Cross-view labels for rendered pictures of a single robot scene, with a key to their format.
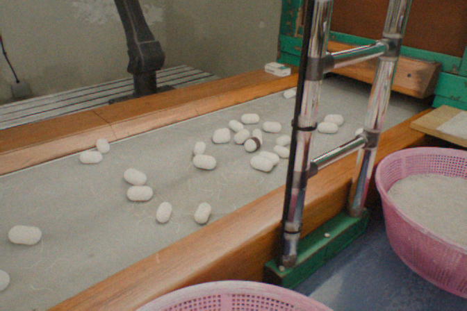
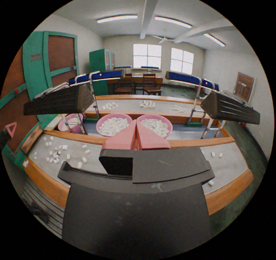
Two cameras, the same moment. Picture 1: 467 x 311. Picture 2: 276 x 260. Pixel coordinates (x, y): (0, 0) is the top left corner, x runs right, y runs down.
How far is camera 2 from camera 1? 0.59 m
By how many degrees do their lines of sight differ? 103
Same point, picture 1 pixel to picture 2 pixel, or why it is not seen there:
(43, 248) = not seen: hidden behind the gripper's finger
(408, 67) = (37, 129)
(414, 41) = (31, 126)
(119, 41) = not seen: outside the picture
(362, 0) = (18, 131)
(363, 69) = (33, 138)
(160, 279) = (102, 138)
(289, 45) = (17, 160)
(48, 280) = not seen: hidden behind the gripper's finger
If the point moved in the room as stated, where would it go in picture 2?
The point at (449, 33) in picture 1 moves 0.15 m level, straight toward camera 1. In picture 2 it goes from (34, 120) to (43, 117)
